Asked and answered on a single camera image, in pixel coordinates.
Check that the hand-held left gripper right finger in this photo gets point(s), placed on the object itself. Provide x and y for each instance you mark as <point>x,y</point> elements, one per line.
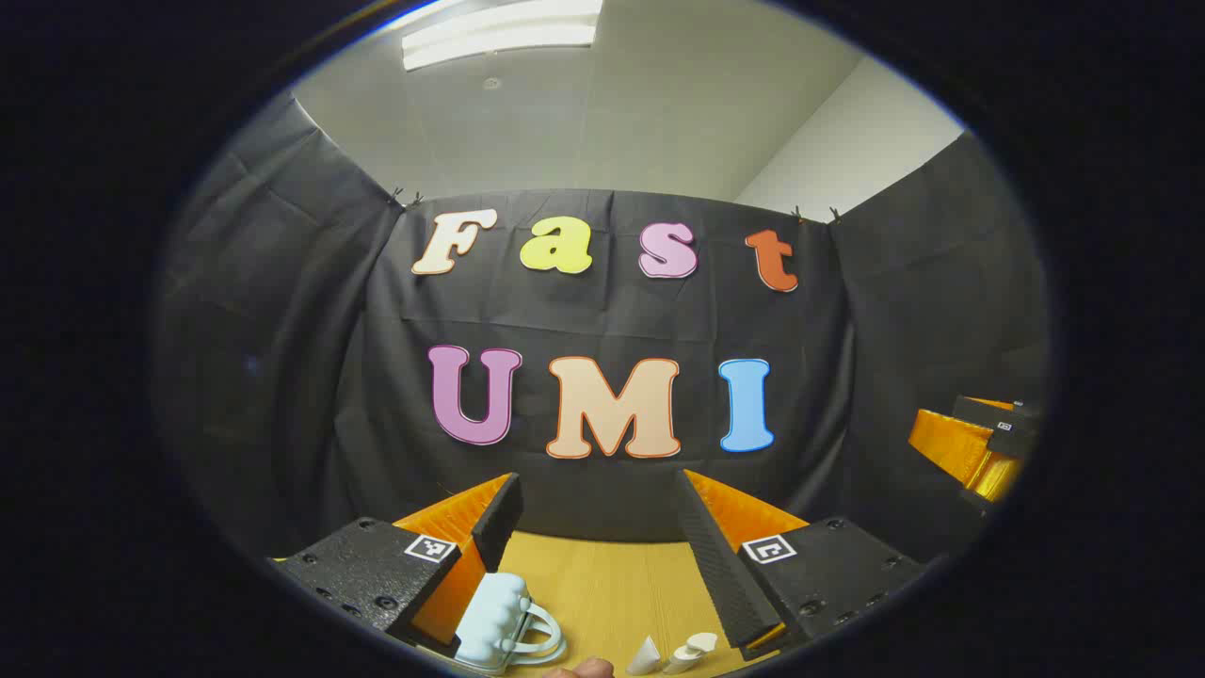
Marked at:
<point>706,556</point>

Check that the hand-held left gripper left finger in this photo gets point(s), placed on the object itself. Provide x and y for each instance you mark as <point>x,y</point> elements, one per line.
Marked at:
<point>499,518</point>

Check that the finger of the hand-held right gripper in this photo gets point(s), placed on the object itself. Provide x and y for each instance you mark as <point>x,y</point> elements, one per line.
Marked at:
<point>951,438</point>
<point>1000,478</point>

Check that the pinkish rounded object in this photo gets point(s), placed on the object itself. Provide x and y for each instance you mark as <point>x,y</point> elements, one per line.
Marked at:
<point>579,669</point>

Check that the black backdrop cloth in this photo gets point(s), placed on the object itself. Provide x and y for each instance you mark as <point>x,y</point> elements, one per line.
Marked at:
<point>602,320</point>

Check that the ceiling light panel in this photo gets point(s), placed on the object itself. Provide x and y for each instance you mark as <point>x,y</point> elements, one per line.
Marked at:
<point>499,33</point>

